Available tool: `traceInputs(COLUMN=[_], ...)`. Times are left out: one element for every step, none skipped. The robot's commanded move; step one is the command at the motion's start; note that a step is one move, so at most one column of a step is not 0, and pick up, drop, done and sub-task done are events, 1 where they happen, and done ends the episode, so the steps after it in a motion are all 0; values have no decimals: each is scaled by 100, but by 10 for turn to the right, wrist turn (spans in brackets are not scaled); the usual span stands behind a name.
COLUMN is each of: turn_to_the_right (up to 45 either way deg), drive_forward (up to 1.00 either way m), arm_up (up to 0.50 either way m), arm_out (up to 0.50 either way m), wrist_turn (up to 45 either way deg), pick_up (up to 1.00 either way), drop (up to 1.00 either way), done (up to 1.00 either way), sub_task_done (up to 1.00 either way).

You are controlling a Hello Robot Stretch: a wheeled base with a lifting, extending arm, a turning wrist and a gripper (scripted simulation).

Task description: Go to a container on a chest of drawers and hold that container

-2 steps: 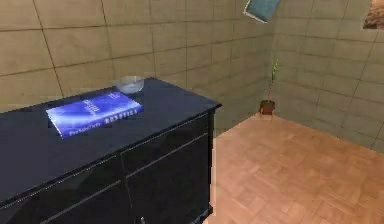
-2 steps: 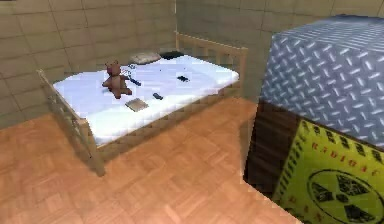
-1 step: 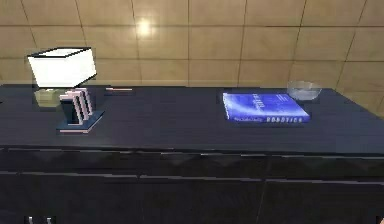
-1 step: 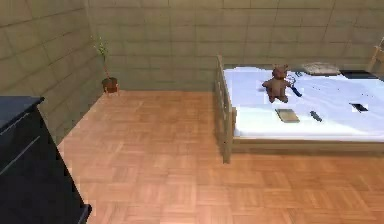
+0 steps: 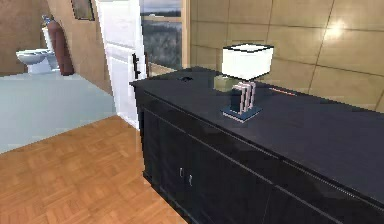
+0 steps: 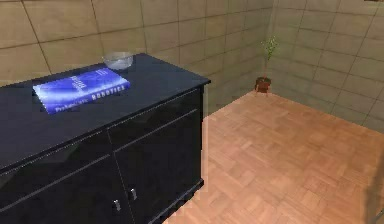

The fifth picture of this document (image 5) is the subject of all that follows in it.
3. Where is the olive green container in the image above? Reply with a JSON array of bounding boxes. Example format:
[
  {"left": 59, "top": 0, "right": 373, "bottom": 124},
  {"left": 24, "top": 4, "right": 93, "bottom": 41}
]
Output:
[{"left": 213, "top": 74, "right": 240, "bottom": 93}]

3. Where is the black chest of drawers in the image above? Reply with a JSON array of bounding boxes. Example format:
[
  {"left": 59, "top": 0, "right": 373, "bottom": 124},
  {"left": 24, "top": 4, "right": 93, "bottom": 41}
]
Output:
[{"left": 129, "top": 65, "right": 384, "bottom": 224}]

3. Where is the white shade table lamp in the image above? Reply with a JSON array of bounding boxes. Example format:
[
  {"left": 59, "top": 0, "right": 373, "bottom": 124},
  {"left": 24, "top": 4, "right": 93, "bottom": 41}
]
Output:
[{"left": 219, "top": 43, "right": 275, "bottom": 124}]

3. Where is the red pencil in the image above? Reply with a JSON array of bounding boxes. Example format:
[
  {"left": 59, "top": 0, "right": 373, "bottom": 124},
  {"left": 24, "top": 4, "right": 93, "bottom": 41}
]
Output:
[{"left": 268, "top": 87, "right": 298, "bottom": 97}]

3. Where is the white room door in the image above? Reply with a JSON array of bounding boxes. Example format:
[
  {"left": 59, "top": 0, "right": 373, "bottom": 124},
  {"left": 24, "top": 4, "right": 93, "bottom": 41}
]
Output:
[{"left": 95, "top": 0, "right": 148, "bottom": 130}]

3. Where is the white toilet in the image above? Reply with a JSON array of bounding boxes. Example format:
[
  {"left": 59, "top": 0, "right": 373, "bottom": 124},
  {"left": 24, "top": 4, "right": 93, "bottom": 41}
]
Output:
[{"left": 15, "top": 26, "right": 61, "bottom": 75}]

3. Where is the black door handle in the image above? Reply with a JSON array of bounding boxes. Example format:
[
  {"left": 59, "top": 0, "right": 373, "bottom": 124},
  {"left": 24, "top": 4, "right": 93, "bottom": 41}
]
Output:
[{"left": 132, "top": 52, "right": 141, "bottom": 80}]

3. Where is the window with wooden frame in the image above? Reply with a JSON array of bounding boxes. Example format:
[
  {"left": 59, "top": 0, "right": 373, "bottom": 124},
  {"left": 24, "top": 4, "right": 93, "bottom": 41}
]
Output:
[{"left": 139, "top": 0, "right": 192, "bottom": 77}]

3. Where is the dark framed wall picture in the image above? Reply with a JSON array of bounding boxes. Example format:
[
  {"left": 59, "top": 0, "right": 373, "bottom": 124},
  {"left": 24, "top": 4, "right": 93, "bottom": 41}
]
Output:
[{"left": 70, "top": 0, "right": 96, "bottom": 22}]

